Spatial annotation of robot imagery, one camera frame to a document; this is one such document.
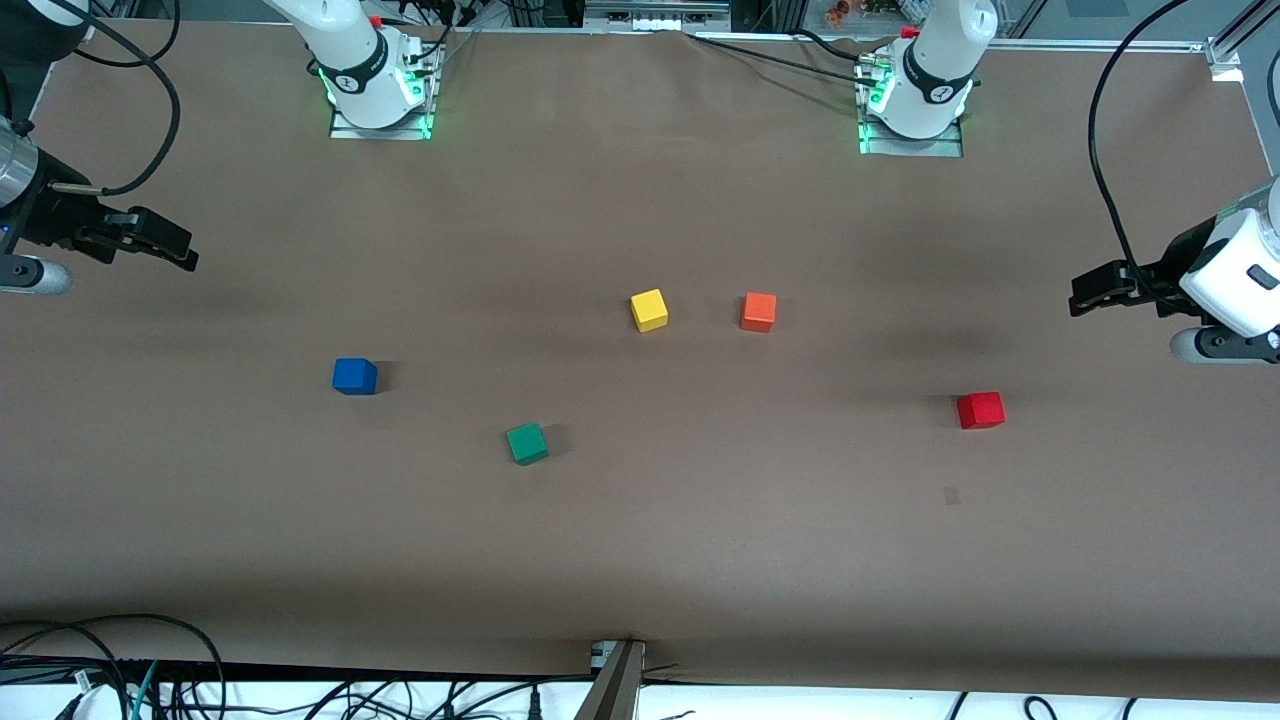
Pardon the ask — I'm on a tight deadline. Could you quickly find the white power strip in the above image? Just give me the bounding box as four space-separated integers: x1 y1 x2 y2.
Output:
585 0 731 31

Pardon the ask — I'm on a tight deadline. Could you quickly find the green wooden cube block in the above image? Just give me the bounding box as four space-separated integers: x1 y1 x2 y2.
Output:
505 422 550 466

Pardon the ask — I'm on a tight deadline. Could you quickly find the aluminium corner bracket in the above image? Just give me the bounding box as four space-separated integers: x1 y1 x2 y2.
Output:
1205 35 1246 81

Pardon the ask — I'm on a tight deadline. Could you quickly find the aluminium frame rail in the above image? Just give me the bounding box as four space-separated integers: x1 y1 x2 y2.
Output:
985 38 1211 53

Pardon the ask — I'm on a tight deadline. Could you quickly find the brown paper table cover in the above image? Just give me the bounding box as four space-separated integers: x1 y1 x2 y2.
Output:
0 18 1280 701

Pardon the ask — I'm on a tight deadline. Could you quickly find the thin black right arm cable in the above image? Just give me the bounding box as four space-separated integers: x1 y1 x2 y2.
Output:
88 0 183 69

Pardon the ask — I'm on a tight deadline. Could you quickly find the short black base cable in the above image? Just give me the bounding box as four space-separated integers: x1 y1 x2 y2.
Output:
795 28 879 66

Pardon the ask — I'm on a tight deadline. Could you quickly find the black right arm plug cable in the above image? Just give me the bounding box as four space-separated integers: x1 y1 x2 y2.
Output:
45 0 183 196

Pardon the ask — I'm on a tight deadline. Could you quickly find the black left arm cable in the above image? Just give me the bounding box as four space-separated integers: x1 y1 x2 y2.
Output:
1088 0 1201 301

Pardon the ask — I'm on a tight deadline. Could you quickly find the long black base cable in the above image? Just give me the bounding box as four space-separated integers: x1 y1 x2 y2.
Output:
685 33 871 83

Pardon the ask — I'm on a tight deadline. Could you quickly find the aluminium profile post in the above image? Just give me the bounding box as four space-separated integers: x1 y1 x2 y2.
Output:
575 640 646 720

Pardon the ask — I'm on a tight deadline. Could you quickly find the teal cable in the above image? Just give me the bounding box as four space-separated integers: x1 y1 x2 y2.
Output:
128 660 161 720

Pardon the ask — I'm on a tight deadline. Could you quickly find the black looping floor cable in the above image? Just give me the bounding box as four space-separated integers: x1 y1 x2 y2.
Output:
0 613 226 720

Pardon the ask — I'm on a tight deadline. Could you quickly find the red wooden cube block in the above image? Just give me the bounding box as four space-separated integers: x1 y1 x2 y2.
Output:
957 391 1006 431

